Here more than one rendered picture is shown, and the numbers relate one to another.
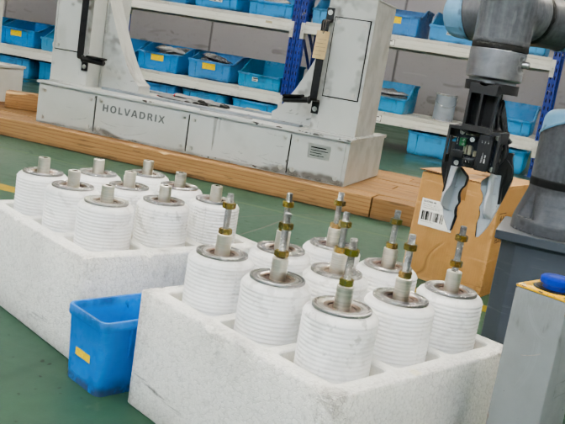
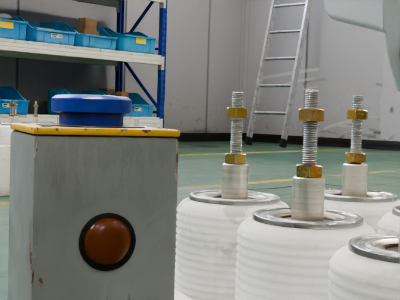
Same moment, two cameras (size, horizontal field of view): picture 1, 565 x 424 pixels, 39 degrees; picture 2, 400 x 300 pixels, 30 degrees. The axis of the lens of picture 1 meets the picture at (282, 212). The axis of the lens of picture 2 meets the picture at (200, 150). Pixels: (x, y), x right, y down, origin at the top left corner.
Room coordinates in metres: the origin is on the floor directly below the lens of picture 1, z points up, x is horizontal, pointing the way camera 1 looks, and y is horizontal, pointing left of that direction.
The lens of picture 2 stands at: (1.16, -0.67, 0.32)
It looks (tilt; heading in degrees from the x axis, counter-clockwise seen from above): 3 degrees down; 113
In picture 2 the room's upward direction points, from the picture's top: 2 degrees clockwise
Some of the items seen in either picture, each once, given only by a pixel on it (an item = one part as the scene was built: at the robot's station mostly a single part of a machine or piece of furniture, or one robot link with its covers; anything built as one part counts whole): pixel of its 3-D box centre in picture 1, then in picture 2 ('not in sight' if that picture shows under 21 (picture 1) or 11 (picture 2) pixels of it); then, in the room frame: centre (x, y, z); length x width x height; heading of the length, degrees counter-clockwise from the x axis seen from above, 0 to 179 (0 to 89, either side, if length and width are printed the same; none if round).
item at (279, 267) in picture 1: (278, 269); (354, 182); (1.03, -0.01, 0.26); 0.02 x 0.02 x 0.03
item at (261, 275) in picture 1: (277, 278); (353, 196); (1.03, -0.01, 0.25); 0.08 x 0.08 x 0.01
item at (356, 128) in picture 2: (283, 241); (356, 137); (1.03, -0.01, 0.30); 0.01 x 0.01 x 0.08
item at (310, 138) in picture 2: (407, 262); (309, 144); (1.03, -0.17, 0.30); 0.01 x 0.01 x 0.08
